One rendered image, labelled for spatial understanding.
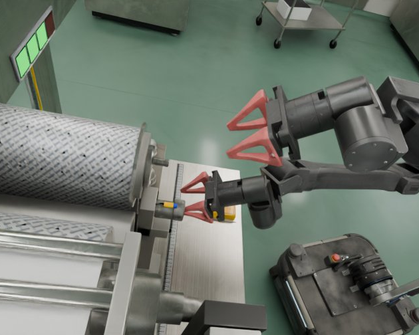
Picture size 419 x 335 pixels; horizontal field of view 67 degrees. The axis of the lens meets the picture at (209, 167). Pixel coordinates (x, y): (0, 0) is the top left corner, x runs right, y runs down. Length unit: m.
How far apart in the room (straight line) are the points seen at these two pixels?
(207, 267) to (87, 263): 0.62
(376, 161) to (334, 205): 2.03
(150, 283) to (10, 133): 0.32
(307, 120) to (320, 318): 1.37
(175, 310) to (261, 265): 1.62
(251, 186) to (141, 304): 0.41
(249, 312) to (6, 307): 0.17
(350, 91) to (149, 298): 0.34
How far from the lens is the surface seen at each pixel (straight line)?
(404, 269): 2.49
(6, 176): 0.57
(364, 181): 0.86
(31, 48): 0.93
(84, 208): 0.54
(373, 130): 0.40
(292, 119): 0.45
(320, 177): 0.75
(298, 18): 3.95
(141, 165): 0.50
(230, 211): 0.93
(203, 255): 0.87
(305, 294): 1.72
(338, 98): 0.45
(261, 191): 0.67
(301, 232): 2.17
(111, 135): 0.52
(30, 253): 0.27
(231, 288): 0.86
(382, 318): 1.91
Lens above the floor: 1.69
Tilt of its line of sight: 49 degrees down
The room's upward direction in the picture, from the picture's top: 19 degrees clockwise
